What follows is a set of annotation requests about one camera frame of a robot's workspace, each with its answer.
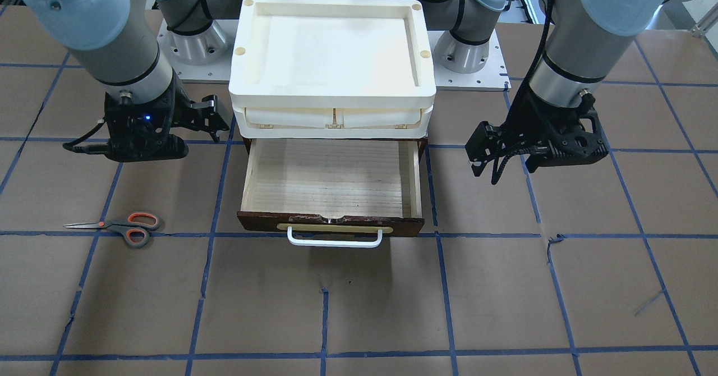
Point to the orange grey scissors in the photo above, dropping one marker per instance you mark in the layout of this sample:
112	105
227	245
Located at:
135	229

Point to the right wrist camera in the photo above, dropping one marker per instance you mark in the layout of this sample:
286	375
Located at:
209	115

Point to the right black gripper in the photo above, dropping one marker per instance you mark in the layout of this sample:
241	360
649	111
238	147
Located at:
180	111

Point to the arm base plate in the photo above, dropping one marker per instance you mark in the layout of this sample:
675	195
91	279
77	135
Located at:
203	58
459	66

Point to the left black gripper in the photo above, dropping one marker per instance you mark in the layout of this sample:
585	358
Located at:
520	119

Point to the cream plastic tray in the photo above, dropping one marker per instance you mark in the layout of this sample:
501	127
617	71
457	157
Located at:
332	69

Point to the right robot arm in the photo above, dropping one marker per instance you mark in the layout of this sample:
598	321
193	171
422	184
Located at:
127	46

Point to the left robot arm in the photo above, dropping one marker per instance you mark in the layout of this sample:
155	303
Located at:
581	42

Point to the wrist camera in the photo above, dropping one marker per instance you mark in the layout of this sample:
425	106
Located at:
209	115
484	145

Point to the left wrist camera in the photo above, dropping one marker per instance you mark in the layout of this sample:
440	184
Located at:
484	145

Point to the dark brown wooden cabinet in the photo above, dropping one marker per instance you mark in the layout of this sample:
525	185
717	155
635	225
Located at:
336	138

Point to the wooden drawer with white handle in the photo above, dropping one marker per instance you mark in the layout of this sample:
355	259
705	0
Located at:
334	192

